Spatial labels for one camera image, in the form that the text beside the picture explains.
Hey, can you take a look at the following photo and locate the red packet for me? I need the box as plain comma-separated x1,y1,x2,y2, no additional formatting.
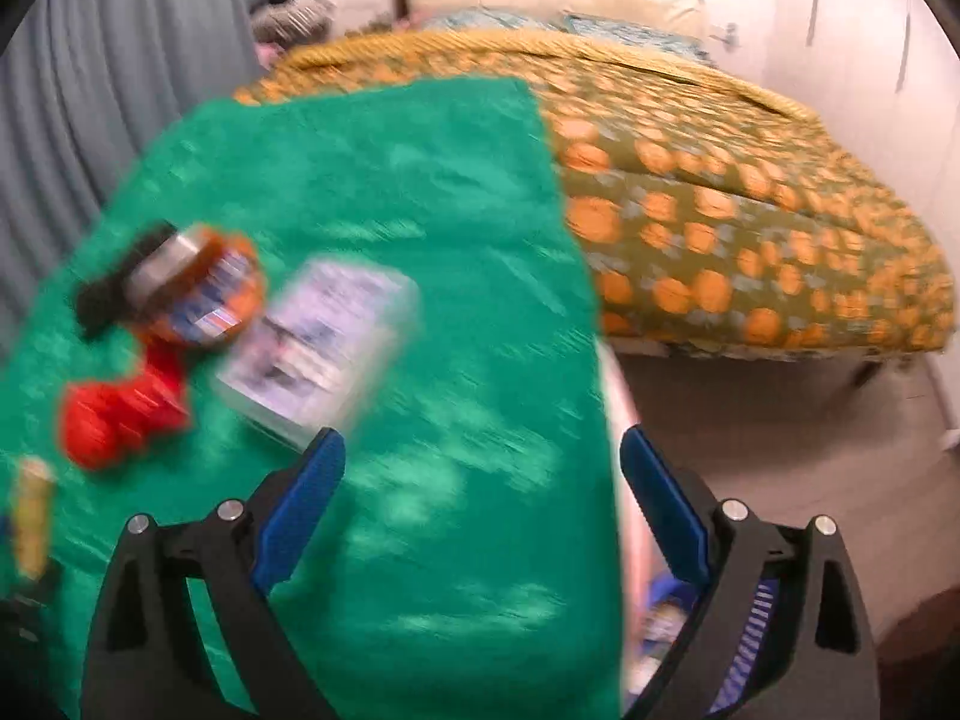
60,349,190,470

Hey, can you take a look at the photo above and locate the white wardrobe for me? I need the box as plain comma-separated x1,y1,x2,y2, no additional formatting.
780,0,960,421

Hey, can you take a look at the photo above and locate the blue patterned pillow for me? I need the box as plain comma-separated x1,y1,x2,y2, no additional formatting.
442,6,571,35
562,13,710,61

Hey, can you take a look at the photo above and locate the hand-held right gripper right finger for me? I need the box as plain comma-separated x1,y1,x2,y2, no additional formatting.
619,424,880,720

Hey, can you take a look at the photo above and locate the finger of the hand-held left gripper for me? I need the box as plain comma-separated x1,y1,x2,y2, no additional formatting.
0,514,62,612

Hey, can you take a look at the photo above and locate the orange and black snack packet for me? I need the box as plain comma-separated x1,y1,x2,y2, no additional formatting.
124,225,267,353

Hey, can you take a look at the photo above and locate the blue plastic basket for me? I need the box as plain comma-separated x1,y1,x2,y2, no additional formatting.
630,574,781,720

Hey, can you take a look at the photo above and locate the gold packet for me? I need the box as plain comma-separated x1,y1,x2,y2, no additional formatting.
11,457,57,582

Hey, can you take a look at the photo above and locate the green cloth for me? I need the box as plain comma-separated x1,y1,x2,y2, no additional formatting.
0,79,627,720

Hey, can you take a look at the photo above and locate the bed with orange patterned quilt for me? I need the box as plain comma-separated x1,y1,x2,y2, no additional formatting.
234,30,942,361

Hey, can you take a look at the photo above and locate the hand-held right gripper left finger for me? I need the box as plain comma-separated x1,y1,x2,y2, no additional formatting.
79,426,347,720

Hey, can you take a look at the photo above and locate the grey fuzzy cloth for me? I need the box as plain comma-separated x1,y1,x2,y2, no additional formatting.
251,0,335,42

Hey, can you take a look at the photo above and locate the pink cloth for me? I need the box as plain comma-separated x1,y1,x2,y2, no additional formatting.
600,349,661,698

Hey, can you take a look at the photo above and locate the grey curtain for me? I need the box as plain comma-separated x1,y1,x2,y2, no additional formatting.
0,0,278,331

